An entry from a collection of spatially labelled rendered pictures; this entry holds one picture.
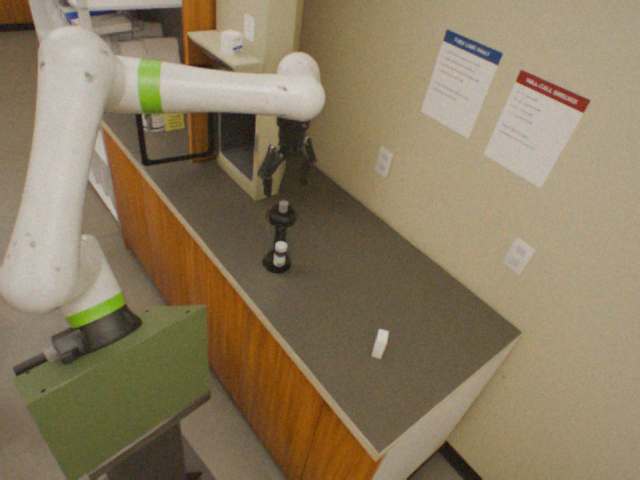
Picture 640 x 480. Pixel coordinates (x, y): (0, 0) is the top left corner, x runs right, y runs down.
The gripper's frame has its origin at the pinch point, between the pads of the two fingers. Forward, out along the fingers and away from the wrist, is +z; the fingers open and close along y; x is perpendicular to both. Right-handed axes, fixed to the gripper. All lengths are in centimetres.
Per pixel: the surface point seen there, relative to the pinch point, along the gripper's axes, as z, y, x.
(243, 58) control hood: -24.0, -8.2, -38.8
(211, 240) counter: 32.9, 13.9, -21.7
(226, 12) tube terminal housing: -32, -14, -59
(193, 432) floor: 127, 35, -4
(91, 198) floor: 127, 14, -194
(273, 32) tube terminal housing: -33, -16, -34
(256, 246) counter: 33.0, 1.7, -10.9
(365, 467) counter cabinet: 50, 15, 67
